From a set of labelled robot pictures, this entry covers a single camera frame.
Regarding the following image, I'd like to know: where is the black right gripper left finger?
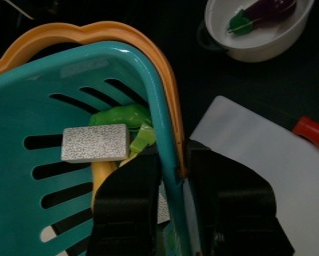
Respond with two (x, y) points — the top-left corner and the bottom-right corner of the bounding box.
(86, 153), (165, 256)

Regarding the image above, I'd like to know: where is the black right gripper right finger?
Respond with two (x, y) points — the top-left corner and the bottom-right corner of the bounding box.
(186, 139), (297, 256)

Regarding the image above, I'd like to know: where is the teal basket with orange rim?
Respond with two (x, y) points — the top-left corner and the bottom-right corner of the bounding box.
(0, 20), (194, 256)

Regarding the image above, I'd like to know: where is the white cutting board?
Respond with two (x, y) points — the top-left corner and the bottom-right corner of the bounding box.
(189, 95), (319, 256)

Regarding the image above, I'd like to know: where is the speckled toy sushi block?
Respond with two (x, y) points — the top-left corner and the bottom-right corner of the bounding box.
(61, 123), (133, 164)

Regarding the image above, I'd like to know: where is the yellow toy corn green husk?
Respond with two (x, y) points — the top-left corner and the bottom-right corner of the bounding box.
(89, 103), (158, 211)

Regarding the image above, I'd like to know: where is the red toy bottle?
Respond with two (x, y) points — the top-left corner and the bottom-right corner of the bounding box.
(292, 115), (319, 155)

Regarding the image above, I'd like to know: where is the white toy pot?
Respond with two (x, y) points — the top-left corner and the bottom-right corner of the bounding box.
(196, 0), (317, 64)

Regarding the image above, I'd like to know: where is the purple toy eggplant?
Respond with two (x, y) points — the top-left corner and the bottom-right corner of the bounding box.
(228, 0), (299, 36)

